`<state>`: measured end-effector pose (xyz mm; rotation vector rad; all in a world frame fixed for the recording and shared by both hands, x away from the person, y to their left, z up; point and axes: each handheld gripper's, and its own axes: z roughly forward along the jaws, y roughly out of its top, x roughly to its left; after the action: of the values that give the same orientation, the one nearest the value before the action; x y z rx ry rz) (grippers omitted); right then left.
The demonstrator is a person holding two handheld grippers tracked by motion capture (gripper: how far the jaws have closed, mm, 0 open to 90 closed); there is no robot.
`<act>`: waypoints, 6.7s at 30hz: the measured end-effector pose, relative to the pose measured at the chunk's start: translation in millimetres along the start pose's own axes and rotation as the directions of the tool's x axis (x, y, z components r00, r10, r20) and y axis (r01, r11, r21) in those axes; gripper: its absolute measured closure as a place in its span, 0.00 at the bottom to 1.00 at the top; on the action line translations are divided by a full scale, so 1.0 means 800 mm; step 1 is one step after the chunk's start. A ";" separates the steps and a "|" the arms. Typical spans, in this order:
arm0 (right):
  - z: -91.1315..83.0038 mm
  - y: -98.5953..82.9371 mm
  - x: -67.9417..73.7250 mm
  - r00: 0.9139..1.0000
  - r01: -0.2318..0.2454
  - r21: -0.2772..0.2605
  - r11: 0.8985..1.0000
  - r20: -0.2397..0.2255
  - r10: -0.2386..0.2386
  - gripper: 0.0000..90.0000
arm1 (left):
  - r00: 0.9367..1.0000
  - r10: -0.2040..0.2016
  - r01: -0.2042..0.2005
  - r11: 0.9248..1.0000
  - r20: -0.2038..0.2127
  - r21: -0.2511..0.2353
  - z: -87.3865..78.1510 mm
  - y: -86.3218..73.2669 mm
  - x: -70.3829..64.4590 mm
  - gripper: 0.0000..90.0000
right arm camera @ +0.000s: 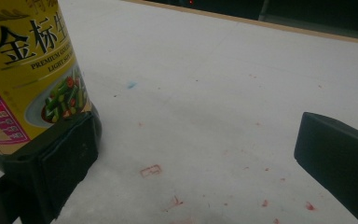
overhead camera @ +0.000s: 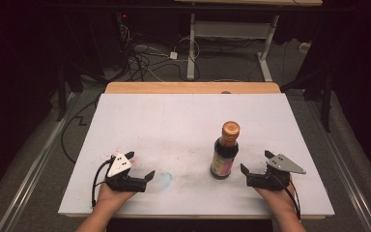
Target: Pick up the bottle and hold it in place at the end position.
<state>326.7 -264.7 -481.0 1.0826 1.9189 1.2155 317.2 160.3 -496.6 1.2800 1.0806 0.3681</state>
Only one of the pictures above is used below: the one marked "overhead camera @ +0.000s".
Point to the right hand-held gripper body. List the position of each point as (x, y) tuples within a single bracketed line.
[(270, 179)]

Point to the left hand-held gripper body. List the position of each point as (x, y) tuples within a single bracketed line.
[(122, 183)]

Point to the dark sauce bottle copper cap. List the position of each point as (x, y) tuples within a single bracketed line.
[(224, 154)]

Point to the person's left hand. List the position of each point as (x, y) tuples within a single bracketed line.
[(112, 196)]

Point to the person's right hand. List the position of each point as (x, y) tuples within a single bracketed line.
[(277, 198)]

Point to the white board sheet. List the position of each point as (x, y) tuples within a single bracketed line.
[(180, 129)]

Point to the black stand leg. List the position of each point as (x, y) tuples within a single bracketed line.
[(319, 93), (65, 87)]

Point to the white power adapter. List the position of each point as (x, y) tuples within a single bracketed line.
[(173, 55)]

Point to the small white box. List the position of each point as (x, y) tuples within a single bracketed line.
[(304, 47)]

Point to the metal floor rail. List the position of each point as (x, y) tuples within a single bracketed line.
[(344, 167), (35, 161)]

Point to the white metal desk frame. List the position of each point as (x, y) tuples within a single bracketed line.
[(232, 30)]

